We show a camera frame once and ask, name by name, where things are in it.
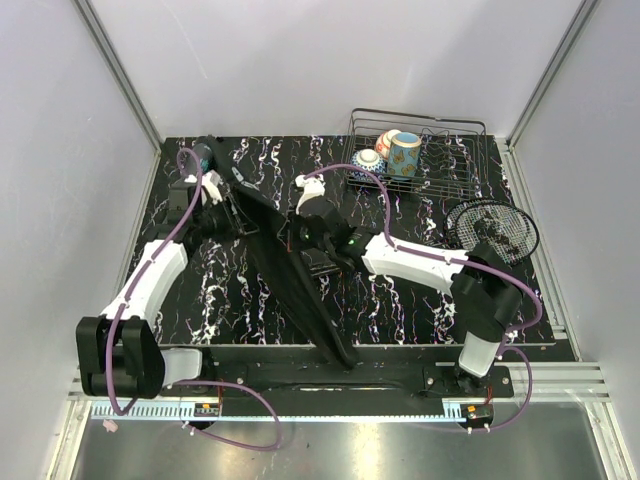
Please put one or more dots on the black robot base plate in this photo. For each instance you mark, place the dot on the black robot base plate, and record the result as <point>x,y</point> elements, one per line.
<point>385,380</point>

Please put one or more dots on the red white patterned cup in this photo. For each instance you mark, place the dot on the red white patterned cup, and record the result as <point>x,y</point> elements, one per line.
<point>384,141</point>

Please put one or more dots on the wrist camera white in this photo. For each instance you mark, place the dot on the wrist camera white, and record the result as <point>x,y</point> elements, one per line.
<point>206,189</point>
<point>310,188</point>

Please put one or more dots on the dark wire dish rack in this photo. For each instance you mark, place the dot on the dark wire dish rack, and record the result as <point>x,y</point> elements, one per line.
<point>452,161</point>

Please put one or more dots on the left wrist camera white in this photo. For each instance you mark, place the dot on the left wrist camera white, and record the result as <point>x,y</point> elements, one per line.
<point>206,189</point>

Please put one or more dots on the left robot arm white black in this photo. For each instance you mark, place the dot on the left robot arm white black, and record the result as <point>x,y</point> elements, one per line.
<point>117,352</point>

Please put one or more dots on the black shuttlecock tube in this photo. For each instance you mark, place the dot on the black shuttlecock tube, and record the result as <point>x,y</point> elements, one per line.
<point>204,149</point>

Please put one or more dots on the black Crossway racket bag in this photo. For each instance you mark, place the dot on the black Crossway racket bag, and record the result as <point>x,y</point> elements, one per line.
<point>284,271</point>

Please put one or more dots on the light blue butterfly cup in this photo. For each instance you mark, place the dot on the light blue butterfly cup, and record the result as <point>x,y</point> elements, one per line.
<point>403,159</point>

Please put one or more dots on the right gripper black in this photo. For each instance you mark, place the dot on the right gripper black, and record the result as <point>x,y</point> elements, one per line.
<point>294,222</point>

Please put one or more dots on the blue white patterned bowl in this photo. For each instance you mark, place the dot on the blue white patterned bowl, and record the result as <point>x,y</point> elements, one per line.
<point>369,160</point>

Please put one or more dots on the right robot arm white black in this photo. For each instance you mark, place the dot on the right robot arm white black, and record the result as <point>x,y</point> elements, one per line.
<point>486,302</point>

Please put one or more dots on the black badminton racket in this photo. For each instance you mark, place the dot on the black badminton racket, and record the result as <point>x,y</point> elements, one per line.
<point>508,229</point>
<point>365,241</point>

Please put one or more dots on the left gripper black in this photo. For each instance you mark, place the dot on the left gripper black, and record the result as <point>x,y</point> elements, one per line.
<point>238,224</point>

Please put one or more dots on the small pink object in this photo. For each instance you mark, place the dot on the small pink object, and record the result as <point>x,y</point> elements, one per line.
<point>110,426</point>

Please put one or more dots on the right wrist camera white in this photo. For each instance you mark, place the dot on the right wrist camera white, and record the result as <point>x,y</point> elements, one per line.
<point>310,188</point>

